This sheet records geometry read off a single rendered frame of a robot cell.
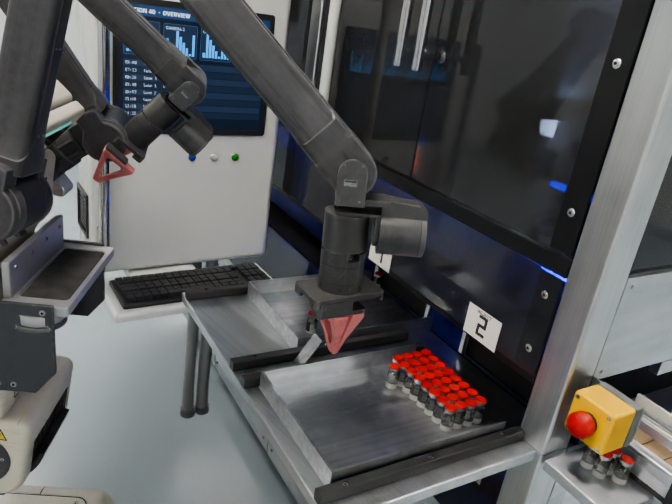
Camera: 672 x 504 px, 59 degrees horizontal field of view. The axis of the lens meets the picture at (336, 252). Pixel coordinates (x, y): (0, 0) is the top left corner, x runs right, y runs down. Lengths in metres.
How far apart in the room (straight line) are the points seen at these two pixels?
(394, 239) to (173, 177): 0.97
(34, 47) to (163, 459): 1.71
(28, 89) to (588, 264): 0.78
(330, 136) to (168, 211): 0.99
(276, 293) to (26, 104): 0.80
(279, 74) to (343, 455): 0.58
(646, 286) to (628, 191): 0.20
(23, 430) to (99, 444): 1.19
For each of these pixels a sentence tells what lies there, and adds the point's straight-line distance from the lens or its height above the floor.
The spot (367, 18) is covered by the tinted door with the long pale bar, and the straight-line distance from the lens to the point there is 1.45.
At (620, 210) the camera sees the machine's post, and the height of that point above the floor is 1.31.
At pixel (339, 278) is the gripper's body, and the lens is 0.74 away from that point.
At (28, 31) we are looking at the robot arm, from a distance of 0.78.
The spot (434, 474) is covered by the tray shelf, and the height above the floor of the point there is 0.88.
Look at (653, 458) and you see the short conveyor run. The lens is 1.11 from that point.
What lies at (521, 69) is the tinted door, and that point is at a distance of 1.07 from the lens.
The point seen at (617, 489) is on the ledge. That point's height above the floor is 0.88.
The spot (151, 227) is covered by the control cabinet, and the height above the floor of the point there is 0.92.
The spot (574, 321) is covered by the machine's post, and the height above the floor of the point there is 1.13.
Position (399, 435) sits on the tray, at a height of 0.88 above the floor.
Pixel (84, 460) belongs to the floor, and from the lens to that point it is 2.29.
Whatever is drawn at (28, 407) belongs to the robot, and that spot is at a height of 0.80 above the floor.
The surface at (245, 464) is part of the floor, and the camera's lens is 2.25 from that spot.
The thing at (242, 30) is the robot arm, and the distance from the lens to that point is 0.71.
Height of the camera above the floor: 1.51
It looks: 22 degrees down
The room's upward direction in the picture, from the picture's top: 9 degrees clockwise
